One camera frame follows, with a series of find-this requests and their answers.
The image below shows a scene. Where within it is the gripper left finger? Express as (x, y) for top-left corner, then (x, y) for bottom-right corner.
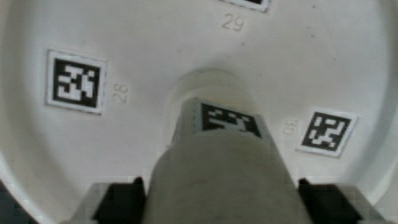
(60, 177), (145, 224)

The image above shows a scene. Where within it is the white round table top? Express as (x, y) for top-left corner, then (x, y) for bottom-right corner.
(0, 0), (398, 224)

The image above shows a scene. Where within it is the white table leg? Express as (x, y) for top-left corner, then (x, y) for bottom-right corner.
(143, 98), (310, 224)

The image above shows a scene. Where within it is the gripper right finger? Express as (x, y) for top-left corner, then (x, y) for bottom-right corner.
(298, 178), (385, 224)

